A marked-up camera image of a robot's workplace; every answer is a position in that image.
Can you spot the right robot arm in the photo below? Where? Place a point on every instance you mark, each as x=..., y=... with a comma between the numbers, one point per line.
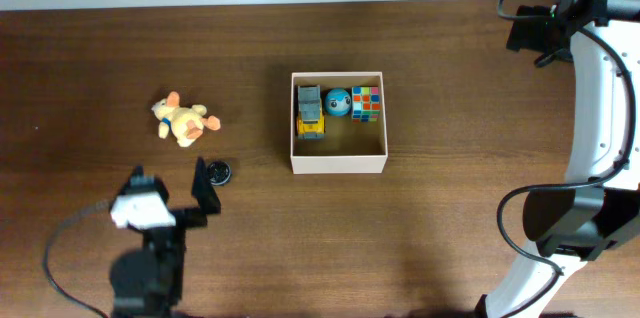
x=596, y=207

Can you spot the white cardboard box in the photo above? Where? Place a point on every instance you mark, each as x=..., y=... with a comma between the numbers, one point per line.
x=348, y=147

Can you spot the yellow grey toy dump truck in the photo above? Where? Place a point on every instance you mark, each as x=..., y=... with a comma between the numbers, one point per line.
x=310, y=121

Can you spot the colourful puzzle cube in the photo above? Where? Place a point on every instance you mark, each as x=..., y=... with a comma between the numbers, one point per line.
x=366, y=104

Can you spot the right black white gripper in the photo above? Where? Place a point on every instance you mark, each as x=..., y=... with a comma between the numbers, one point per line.
x=528, y=36

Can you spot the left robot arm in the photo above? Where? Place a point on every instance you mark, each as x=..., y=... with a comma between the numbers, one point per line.
x=148, y=281

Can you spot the black round lid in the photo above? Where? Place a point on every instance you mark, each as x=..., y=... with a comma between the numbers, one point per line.
x=219, y=173

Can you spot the blue round toy capsule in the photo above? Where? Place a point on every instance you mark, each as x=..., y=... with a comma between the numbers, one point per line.
x=338, y=102

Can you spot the yellow plush duck toy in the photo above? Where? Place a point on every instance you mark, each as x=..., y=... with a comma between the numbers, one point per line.
x=186, y=124

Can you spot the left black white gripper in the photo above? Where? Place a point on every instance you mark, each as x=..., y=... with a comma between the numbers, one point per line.
x=205, y=191

